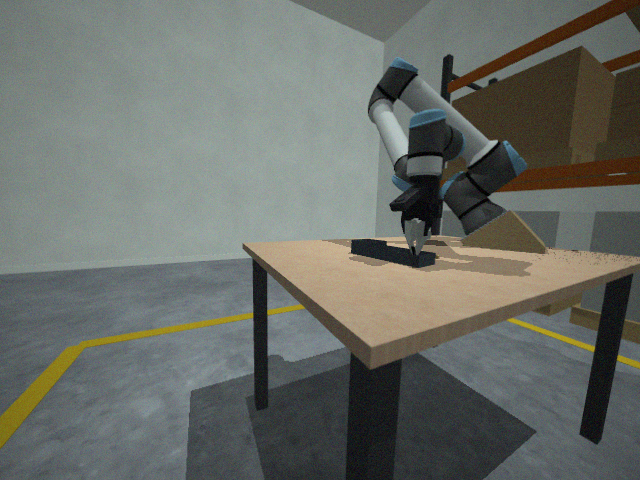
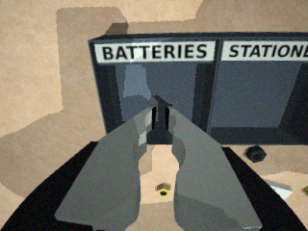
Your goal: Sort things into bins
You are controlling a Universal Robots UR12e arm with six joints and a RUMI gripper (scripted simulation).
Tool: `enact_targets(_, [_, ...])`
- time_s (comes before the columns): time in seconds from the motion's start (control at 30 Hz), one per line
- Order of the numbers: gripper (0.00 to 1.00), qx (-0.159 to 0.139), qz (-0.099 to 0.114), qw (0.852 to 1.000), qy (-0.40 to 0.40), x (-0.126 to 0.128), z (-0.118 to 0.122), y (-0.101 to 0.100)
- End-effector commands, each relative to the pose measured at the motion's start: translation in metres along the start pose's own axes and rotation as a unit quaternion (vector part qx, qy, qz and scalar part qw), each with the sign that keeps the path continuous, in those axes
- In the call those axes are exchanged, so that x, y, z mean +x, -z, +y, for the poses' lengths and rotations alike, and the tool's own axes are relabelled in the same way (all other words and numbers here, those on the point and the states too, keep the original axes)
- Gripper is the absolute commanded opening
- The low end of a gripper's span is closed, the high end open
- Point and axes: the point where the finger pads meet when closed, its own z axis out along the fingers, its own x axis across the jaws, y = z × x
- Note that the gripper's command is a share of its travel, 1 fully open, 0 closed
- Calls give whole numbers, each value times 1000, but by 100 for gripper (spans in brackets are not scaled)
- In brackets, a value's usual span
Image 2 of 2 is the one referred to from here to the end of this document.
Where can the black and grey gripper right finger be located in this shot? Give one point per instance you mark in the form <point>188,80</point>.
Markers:
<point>215,190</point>

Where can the dark grey rack of bins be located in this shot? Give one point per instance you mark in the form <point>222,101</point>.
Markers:
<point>260,80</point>

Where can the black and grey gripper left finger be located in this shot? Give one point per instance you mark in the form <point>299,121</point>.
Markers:
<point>99,188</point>

